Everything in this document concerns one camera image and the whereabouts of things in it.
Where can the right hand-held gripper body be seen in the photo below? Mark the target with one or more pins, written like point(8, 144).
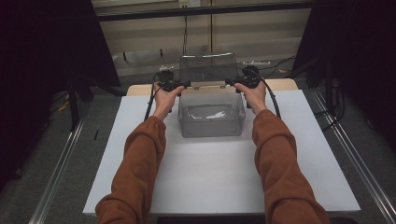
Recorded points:
point(251, 77)

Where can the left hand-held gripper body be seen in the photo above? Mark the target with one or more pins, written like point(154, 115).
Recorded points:
point(166, 81)

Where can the transparent grey box lid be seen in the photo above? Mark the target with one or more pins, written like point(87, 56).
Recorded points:
point(208, 67)

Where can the transparent grey storage box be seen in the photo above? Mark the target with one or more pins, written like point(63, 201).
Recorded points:
point(211, 124)

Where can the person's left hand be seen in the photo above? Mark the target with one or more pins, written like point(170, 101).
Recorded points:
point(165, 101)

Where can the person's right hand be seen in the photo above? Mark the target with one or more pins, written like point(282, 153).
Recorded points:
point(255, 98)

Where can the wooden table board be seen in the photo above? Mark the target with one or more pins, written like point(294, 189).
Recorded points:
point(280, 84)

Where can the beige wooden cabinet counter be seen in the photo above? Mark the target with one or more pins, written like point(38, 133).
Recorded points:
point(249, 28)

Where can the black metal stand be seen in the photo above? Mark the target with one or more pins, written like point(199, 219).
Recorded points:
point(73, 105)

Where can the dark curtain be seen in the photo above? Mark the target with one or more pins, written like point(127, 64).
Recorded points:
point(37, 62)
point(358, 46)

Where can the white wall socket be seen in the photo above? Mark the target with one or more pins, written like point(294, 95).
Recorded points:
point(189, 3)

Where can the aluminium floor rail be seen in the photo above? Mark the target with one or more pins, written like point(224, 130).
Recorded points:
point(59, 168)
point(358, 161)

